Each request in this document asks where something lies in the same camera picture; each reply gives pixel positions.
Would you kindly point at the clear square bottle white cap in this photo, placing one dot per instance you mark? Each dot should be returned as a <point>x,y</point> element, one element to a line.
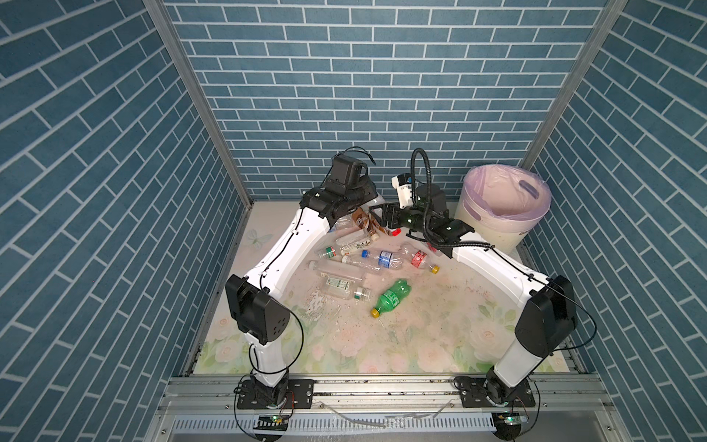
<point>338,269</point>

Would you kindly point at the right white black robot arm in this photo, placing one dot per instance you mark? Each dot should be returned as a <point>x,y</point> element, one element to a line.
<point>548,305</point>

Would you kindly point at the brown Nescafe bottle left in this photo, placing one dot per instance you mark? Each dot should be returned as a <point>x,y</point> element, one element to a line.
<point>363,222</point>

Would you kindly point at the aluminium mounting rail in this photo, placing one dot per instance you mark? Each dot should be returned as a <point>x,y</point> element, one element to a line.
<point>569,407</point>

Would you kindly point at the clear bottle green red label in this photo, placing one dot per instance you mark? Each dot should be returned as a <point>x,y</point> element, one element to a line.
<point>347,244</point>

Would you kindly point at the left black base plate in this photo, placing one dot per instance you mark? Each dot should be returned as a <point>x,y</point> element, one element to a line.
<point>252,394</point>

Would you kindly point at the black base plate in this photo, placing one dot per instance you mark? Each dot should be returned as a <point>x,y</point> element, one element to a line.
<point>491,392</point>
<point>252,394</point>

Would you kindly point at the clear bottle blue cap centre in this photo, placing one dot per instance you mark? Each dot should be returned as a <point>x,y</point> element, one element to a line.
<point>383,258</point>

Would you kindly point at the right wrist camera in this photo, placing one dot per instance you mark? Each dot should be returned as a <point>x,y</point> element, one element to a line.
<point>402,184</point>

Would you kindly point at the cream bin with pink bag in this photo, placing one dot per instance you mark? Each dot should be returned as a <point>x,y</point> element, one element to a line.
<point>503,203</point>

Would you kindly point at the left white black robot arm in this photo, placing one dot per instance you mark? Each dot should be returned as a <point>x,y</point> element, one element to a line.
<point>254,299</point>

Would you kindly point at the green plastic bottle yellow cap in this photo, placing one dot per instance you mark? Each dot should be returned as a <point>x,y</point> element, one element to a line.
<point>391,298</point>

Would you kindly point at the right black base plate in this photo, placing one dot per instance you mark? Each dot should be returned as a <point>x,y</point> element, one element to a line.
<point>491,392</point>

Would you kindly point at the clear bottle red label yellow cap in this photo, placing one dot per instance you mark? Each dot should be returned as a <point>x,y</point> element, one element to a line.
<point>417,258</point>

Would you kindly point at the clear slim bottle white cap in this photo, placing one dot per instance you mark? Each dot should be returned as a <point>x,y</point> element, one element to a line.
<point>369,265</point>

